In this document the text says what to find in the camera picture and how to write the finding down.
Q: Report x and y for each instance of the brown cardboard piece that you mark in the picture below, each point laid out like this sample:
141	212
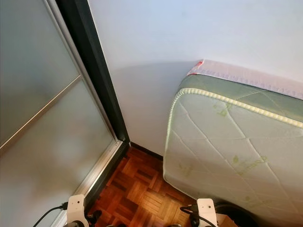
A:
225	221

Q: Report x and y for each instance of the black round object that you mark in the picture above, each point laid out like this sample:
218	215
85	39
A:
246	215

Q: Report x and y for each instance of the black skirting board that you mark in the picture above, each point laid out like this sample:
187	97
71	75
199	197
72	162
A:
147	151

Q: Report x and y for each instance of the white quilted mattress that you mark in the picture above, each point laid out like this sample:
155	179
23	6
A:
232	142

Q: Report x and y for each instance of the frosted glass sliding door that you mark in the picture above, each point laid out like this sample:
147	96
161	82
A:
38	118

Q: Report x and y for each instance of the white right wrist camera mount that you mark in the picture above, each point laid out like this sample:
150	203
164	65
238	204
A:
206	210

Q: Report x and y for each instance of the black door frame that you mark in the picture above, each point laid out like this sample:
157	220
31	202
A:
85	38

